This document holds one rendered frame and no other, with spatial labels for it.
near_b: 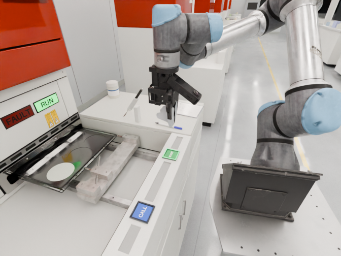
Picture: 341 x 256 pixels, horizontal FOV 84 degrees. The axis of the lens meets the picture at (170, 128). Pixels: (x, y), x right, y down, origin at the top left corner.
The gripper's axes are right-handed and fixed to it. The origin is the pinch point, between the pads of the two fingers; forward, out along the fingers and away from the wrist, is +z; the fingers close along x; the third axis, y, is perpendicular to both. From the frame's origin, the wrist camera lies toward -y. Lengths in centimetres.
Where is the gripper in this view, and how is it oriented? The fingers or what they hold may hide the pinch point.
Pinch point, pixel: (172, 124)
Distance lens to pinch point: 66.6
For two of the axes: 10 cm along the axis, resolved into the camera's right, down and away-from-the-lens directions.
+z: 0.0, 8.4, 5.5
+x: -3.2, 5.2, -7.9
